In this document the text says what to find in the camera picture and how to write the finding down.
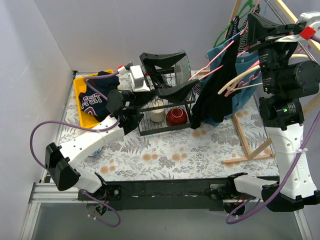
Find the thin pink wire hanger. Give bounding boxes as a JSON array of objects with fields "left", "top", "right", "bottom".
[{"left": 188, "top": 21, "right": 249, "bottom": 82}]

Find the blue wire hanger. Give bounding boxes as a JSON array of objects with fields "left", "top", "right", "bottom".
[{"left": 213, "top": 0, "right": 261, "bottom": 53}]

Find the teal tank top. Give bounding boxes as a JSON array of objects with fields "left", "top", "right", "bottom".
[{"left": 199, "top": 47, "right": 262, "bottom": 127}]

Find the black tank top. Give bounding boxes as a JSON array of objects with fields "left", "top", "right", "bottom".
[{"left": 191, "top": 37, "right": 240, "bottom": 130}]

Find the thick pink hanger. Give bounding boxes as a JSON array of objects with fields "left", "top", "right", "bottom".
[{"left": 218, "top": 60, "right": 261, "bottom": 94}]

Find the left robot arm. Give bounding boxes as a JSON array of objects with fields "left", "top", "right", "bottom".
[{"left": 44, "top": 50, "right": 198, "bottom": 200}]

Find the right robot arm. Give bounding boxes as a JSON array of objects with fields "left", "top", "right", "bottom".
[{"left": 226, "top": 11, "right": 320, "bottom": 212}]

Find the green hanger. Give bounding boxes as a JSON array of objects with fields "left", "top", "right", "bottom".
[{"left": 213, "top": 0, "right": 260, "bottom": 47}]

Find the striped tank top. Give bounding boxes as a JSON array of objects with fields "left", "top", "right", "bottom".
[{"left": 191, "top": 4, "right": 261, "bottom": 99}]

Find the red bowl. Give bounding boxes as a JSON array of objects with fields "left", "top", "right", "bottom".
[{"left": 166, "top": 107, "right": 188, "bottom": 127}]

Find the white ceramic cup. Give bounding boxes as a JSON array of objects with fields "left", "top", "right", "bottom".
[{"left": 149, "top": 101, "right": 166, "bottom": 123}]

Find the grey patterned plate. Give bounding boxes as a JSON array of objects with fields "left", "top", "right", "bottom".
[{"left": 174, "top": 50, "right": 192, "bottom": 85}]

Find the wooden clothes rack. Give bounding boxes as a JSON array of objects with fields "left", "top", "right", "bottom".
[{"left": 194, "top": 0, "right": 320, "bottom": 165}]

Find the floral table mat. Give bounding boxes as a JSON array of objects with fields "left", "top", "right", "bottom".
[{"left": 79, "top": 119, "right": 278, "bottom": 181}]

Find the yellow plastic tray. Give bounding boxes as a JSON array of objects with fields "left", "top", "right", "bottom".
[{"left": 73, "top": 69, "right": 113, "bottom": 129}]

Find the blue white patterned bowl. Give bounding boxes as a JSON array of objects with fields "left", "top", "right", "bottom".
[{"left": 89, "top": 147, "right": 103, "bottom": 157}]

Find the black wire dish rack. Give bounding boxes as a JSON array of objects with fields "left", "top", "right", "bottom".
[{"left": 134, "top": 66, "right": 197, "bottom": 137}]

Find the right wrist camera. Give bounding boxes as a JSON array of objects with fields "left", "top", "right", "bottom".
[{"left": 276, "top": 11, "right": 320, "bottom": 43}]

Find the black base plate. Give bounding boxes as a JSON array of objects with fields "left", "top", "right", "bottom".
[{"left": 99, "top": 178, "right": 251, "bottom": 212}]

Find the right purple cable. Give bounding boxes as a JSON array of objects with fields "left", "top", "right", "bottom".
[{"left": 225, "top": 32, "right": 320, "bottom": 225}]

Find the aluminium frame rail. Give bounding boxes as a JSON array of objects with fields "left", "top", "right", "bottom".
[{"left": 20, "top": 183, "right": 86, "bottom": 240}]

